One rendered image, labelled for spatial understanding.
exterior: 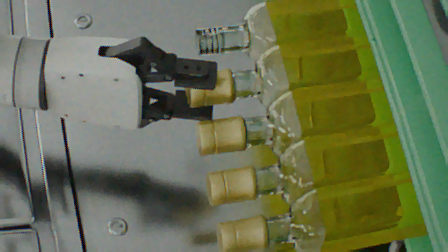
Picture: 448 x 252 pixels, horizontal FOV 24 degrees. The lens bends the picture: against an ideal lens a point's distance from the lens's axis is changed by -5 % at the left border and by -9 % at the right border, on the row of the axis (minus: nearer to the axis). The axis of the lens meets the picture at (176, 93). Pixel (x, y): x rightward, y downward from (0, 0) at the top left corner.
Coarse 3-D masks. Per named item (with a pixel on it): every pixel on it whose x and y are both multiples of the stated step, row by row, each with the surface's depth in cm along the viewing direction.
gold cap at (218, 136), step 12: (216, 120) 108; (228, 120) 108; (240, 120) 108; (204, 132) 107; (216, 132) 107; (228, 132) 107; (240, 132) 107; (204, 144) 107; (216, 144) 107; (228, 144) 108; (240, 144) 108
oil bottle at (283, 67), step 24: (288, 48) 112; (312, 48) 112; (336, 48) 112; (360, 48) 112; (264, 72) 111; (288, 72) 110; (312, 72) 110; (336, 72) 110; (360, 72) 111; (264, 96) 111
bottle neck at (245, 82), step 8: (232, 72) 112; (240, 72) 112; (248, 72) 112; (240, 80) 111; (248, 80) 111; (256, 80) 111; (240, 88) 111; (248, 88) 111; (256, 88) 111; (240, 96) 112; (248, 96) 112; (256, 96) 112
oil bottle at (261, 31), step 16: (272, 0) 116; (288, 0) 116; (304, 0) 116; (320, 0) 116; (336, 0) 116; (352, 0) 116; (256, 16) 114; (272, 16) 114; (288, 16) 114; (304, 16) 114; (320, 16) 115; (336, 16) 115; (352, 16) 115; (256, 32) 113; (272, 32) 113; (288, 32) 113; (304, 32) 113; (320, 32) 113; (336, 32) 114; (352, 32) 114; (256, 48) 114
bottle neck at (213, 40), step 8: (240, 24) 115; (200, 32) 114; (208, 32) 114; (216, 32) 114; (224, 32) 114; (232, 32) 115; (240, 32) 115; (200, 40) 114; (208, 40) 114; (216, 40) 114; (224, 40) 114; (232, 40) 114; (240, 40) 115; (200, 48) 114; (208, 48) 114; (216, 48) 115; (224, 48) 115; (232, 48) 115; (240, 48) 115; (200, 56) 115
